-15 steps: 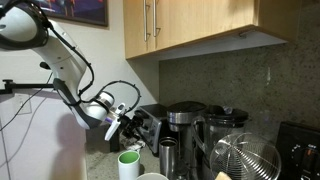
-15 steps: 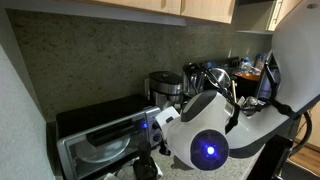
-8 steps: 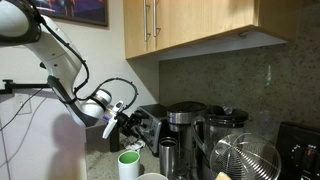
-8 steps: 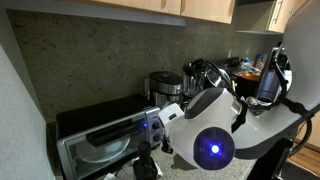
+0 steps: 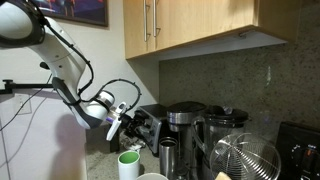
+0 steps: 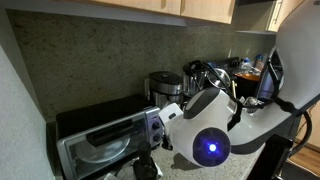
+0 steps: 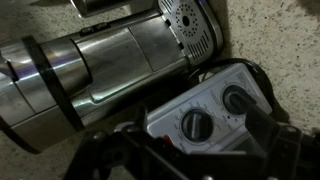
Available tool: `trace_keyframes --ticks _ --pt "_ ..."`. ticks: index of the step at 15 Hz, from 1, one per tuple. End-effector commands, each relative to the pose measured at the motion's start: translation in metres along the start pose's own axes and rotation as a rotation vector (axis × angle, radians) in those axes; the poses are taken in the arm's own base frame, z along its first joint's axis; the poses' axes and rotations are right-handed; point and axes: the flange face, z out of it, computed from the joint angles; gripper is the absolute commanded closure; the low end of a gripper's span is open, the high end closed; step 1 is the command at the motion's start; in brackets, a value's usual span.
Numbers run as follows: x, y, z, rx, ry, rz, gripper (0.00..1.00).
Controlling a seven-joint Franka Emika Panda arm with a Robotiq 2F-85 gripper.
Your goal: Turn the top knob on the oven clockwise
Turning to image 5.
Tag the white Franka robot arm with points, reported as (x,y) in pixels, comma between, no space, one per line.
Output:
(60,56)

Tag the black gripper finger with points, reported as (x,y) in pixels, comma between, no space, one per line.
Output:
(142,116)
(140,128)

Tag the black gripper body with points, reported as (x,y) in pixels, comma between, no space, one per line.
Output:
(128,122)

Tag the stainless steel tumbler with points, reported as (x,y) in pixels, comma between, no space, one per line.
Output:
(168,156)

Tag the black lidded blender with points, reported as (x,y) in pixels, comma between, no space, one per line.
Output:
(226,116)

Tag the dark framed picture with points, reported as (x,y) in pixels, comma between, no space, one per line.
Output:
(83,10)

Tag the white bowl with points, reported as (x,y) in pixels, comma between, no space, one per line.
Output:
(151,177)

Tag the white mug green inside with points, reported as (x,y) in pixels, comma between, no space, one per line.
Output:
(128,170)

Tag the stainless steel coffee maker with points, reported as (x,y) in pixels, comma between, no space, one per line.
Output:
(185,115)

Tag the black electric stove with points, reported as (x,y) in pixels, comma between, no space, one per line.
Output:
(290,140)

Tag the white wall outlet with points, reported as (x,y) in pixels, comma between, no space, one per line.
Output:
(21,106)

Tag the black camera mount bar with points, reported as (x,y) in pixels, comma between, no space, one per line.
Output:
(30,86)

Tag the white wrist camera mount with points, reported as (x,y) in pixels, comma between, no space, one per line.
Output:
(115,128)

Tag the wooden spatula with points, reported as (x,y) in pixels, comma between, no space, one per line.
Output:
(222,176)

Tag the wooden wall cabinet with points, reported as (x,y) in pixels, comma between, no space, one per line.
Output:
(200,20)

